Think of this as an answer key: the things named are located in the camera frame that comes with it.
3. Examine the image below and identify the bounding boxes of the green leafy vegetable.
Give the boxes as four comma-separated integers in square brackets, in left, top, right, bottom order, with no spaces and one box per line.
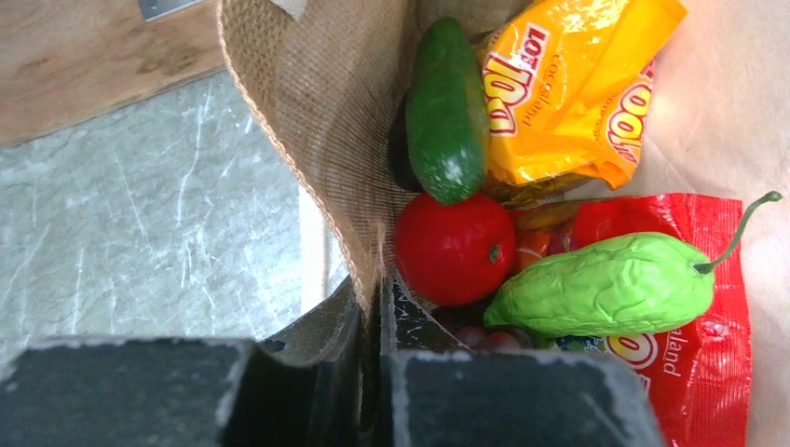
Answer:
[483,191,783,338]

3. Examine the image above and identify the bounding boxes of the metal switch stand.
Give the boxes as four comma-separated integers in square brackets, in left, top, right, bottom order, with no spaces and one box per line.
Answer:
[138,0,201,22]

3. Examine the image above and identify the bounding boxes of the purple eggplant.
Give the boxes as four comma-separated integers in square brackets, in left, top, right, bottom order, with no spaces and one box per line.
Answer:
[387,97,424,194]

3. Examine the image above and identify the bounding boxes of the red apple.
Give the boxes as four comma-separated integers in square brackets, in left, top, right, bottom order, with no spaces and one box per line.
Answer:
[392,193,516,306]

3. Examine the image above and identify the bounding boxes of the green cucumber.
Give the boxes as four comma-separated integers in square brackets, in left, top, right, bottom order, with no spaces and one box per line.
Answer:
[405,17,489,205]

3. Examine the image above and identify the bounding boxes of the red snack bag shelf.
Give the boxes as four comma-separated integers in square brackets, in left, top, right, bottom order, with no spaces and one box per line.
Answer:
[509,193,755,447]

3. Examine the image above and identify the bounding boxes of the wooden base board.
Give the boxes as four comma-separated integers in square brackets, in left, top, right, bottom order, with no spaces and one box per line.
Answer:
[1,1,224,147]

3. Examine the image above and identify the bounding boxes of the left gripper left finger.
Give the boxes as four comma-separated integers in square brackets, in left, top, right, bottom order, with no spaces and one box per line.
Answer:
[1,281,360,446]

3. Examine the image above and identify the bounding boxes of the brown burlap grocery bag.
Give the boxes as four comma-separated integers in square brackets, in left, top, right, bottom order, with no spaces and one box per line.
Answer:
[217,1,789,446]

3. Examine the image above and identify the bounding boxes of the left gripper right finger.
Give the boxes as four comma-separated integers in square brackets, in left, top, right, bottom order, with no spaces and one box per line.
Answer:
[371,274,664,446]

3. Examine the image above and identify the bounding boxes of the orange snack bag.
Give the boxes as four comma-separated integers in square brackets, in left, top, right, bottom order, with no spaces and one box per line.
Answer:
[474,1,687,206]

